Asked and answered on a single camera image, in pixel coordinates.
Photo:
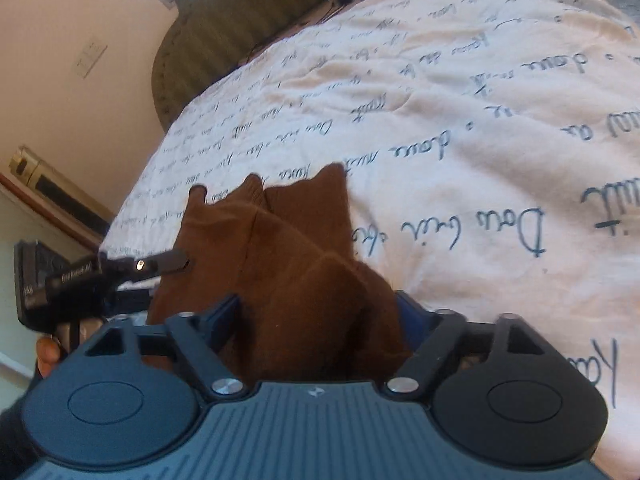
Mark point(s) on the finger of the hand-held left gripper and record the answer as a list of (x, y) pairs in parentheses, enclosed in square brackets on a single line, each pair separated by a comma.
[(134, 301), (150, 265)]

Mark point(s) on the person's left hand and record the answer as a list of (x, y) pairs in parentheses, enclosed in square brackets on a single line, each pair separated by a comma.
[(47, 357)]

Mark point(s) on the green ribbed headboard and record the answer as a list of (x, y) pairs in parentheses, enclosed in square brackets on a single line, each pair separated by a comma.
[(235, 30)]

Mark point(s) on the wooden door frame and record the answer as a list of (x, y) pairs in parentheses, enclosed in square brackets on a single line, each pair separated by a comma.
[(55, 200)]

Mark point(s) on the brown knit garment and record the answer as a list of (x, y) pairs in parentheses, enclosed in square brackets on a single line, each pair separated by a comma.
[(300, 270)]

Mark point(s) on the white wall light switch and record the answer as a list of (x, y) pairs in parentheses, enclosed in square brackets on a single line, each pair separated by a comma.
[(91, 60)]

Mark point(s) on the white script printed blanket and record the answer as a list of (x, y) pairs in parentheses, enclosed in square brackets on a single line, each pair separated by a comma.
[(475, 135)]

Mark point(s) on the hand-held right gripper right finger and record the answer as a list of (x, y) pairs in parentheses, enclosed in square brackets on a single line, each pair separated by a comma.
[(409, 306)]

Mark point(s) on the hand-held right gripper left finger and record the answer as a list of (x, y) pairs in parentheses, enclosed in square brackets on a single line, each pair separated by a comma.
[(226, 312)]

